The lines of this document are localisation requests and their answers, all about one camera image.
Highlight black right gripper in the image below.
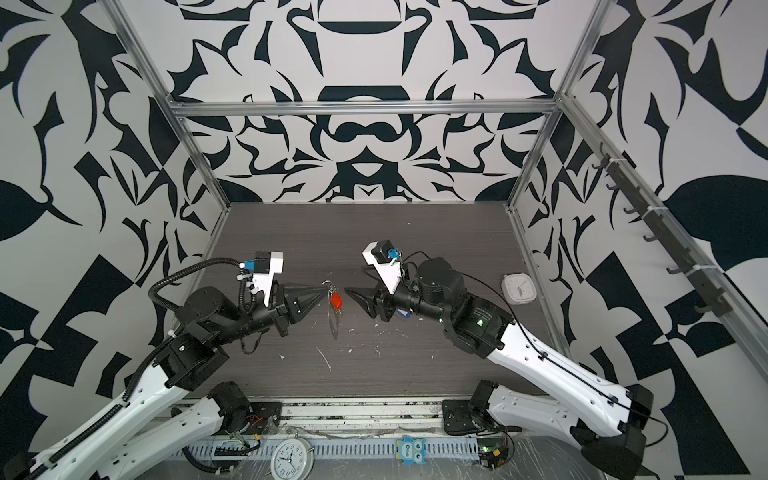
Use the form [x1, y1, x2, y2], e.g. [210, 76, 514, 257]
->
[348, 262, 458, 327]

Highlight small electronics board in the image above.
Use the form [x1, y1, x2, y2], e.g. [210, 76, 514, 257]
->
[213, 434, 262, 459]
[477, 431, 516, 471]

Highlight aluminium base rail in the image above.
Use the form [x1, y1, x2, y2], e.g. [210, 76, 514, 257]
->
[137, 395, 571, 436]

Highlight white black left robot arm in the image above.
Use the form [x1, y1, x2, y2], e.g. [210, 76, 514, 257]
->
[3, 284, 327, 479]

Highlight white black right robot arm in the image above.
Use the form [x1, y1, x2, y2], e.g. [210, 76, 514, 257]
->
[345, 257, 654, 479]

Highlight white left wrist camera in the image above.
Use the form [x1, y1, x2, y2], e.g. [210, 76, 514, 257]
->
[237, 251, 284, 307]

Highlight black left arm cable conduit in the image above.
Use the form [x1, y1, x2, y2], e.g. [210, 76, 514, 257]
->
[2, 257, 247, 480]

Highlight small electronics board right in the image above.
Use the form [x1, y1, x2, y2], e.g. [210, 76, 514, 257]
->
[477, 431, 516, 471]

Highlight small electronics board left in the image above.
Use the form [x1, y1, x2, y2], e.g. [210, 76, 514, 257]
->
[213, 434, 262, 459]

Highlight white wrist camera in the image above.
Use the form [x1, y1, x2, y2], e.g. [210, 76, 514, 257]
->
[362, 240, 402, 294]
[237, 251, 284, 307]

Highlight round white analog clock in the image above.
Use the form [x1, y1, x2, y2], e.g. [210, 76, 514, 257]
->
[270, 438, 315, 480]

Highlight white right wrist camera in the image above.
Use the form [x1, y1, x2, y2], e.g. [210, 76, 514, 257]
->
[362, 240, 402, 294]

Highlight white slotted cable duct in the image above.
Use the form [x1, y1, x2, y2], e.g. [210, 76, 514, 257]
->
[189, 437, 478, 461]

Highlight black wall hook rail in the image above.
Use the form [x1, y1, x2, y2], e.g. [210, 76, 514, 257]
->
[595, 142, 737, 318]

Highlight white square clock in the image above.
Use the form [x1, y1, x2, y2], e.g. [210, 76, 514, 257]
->
[501, 273, 537, 305]

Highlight red key tag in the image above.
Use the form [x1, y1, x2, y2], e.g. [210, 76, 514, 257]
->
[329, 292, 343, 312]

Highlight blue owl figure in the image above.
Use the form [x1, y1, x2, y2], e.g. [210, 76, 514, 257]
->
[395, 436, 426, 465]

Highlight silver keyring chain with keys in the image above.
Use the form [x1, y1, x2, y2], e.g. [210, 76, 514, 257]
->
[320, 278, 344, 340]

